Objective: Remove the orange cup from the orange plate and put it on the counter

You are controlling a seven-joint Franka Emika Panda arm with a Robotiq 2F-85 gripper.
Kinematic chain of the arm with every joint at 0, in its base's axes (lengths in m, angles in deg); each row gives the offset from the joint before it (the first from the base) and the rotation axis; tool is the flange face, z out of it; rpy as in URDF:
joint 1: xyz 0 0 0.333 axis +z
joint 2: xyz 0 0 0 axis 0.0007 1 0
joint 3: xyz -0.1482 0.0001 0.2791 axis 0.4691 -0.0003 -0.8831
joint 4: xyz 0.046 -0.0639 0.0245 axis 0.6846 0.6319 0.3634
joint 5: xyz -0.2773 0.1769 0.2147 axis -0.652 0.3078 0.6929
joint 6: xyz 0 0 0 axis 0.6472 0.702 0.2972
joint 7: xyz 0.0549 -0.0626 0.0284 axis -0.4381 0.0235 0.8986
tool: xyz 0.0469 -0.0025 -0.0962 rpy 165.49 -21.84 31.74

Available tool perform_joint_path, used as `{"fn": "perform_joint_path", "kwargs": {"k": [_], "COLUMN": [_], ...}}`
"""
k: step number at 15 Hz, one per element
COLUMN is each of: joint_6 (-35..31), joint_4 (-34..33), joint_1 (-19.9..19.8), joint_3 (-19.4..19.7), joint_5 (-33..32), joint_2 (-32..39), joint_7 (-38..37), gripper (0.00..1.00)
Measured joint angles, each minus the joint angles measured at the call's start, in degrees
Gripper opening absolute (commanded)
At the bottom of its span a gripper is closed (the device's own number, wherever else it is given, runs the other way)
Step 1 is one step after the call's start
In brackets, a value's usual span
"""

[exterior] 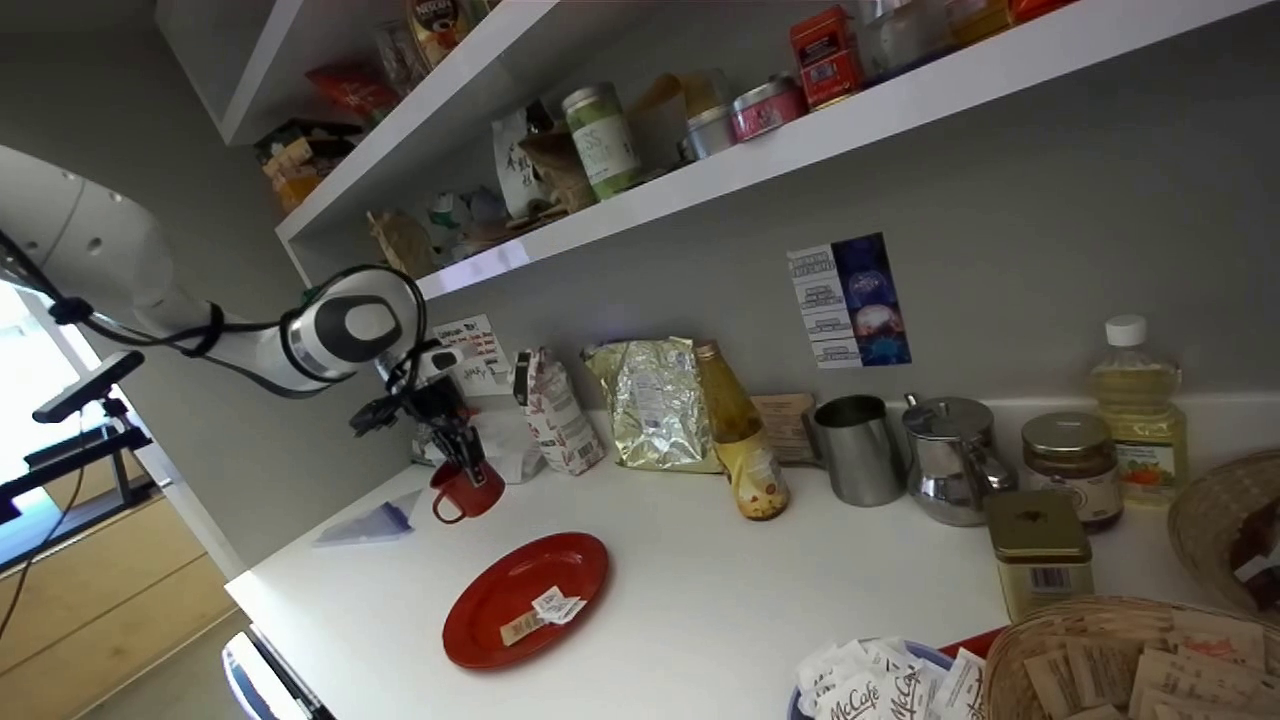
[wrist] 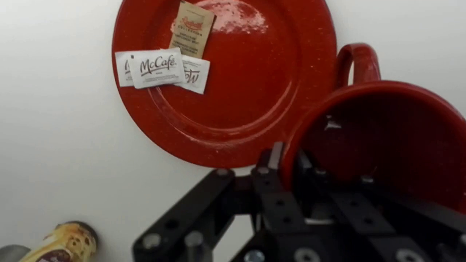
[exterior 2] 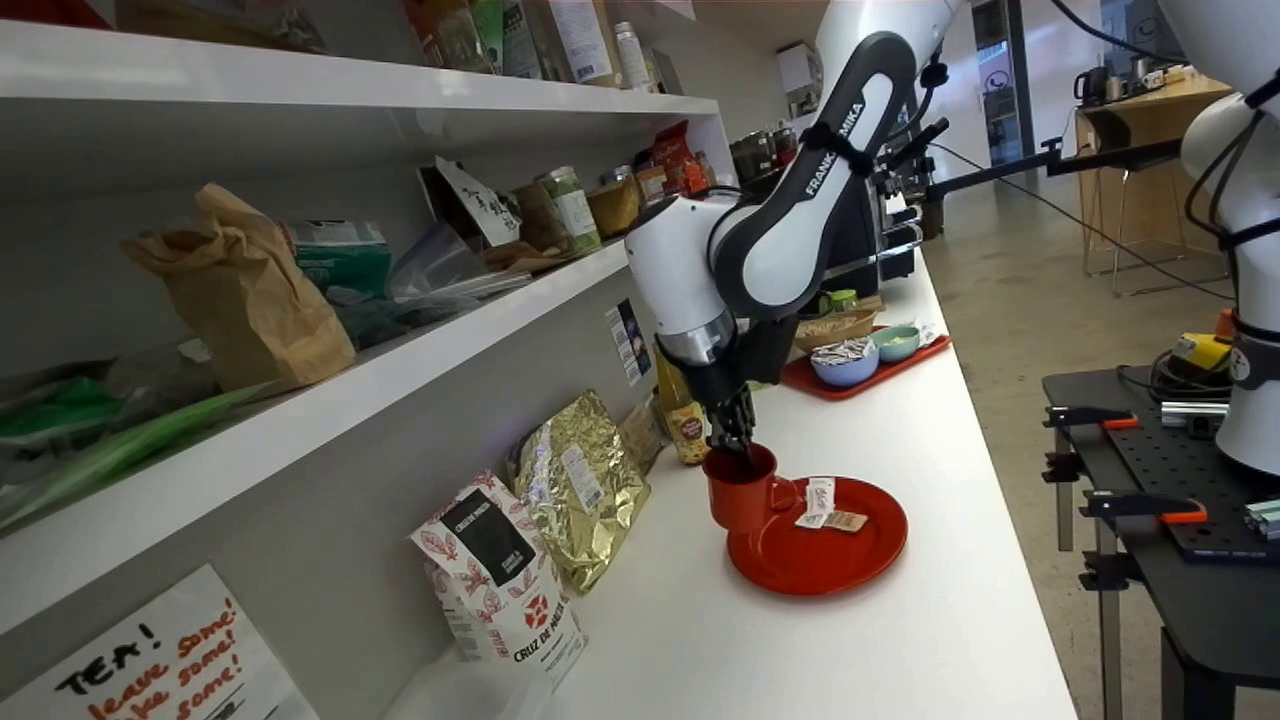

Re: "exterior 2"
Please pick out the gold foil bag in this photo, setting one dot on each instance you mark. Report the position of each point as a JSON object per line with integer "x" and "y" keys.
{"x": 582, "y": 487}

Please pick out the glass jar with green lid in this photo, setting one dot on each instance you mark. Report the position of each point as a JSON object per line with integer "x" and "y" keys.
{"x": 568, "y": 210}

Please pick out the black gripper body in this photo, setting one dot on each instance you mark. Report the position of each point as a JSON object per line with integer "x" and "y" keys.
{"x": 720, "y": 389}

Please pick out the yellow glass bottle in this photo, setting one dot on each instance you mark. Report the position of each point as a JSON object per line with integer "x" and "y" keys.
{"x": 686, "y": 428}

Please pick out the blue patterned bowl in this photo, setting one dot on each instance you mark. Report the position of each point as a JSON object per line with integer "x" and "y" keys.
{"x": 844, "y": 367}

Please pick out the black boom pole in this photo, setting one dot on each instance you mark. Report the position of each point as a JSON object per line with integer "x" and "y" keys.
{"x": 1120, "y": 157}

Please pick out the teal packet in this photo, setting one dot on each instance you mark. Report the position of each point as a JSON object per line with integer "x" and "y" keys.
{"x": 340, "y": 260}

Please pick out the brown jar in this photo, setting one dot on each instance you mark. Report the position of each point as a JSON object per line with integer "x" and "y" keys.
{"x": 616, "y": 207}

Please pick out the green plastic packet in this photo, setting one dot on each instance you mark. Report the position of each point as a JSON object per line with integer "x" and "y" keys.
{"x": 105, "y": 451}

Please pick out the white bag with black label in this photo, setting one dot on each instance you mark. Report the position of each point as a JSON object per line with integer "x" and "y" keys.
{"x": 494, "y": 575}

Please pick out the white tea bag packet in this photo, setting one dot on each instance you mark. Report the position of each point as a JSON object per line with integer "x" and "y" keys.
{"x": 819, "y": 500}

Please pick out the brown paper bag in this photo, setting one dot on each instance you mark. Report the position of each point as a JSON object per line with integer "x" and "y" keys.
{"x": 255, "y": 303}

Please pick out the red serving tray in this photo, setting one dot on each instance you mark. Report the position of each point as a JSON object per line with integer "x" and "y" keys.
{"x": 923, "y": 356}

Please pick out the yellow tool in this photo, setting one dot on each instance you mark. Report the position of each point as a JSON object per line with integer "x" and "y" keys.
{"x": 1200, "y": 349}

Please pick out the wooden counter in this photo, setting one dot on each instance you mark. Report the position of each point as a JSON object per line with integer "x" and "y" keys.
{"x": 1147, "y": 200}

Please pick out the white and black card box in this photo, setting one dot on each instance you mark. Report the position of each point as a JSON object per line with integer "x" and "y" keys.
{"x": 470, "y": 200}

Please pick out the orange round plate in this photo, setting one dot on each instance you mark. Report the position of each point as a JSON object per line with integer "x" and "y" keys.
{"x": 814, "y": 560}

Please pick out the white handwritten tea sign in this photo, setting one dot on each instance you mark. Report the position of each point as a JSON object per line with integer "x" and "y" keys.
{"x": 162, "y": 661}

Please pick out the red packet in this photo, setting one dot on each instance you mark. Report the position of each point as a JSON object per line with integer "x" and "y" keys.
{"x": 680, "y": 166}

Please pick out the black breadboard table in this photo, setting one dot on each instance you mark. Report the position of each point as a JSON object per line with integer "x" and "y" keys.
{"x": 1200, "y": 587}

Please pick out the black espresso machine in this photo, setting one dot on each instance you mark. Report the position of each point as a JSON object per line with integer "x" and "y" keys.
{"x": 752, "y": 163}

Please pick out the small black wall card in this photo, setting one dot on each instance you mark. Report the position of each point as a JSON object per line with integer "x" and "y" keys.
{"x": 634, "y": 343}

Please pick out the white wall shelf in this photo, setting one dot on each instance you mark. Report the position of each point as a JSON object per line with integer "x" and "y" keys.
{"x": 267, "y": 82}
{"x": 403, "y": 384}

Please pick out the green cup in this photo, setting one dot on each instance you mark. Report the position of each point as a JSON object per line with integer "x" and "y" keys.
{"x": 899, "y": 343}

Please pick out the brown tea bag packet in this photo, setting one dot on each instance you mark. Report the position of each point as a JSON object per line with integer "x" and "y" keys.
{"x": 851, "y": 521}

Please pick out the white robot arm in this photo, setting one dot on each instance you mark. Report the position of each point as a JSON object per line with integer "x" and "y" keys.
{"x": 802, "y": 213}

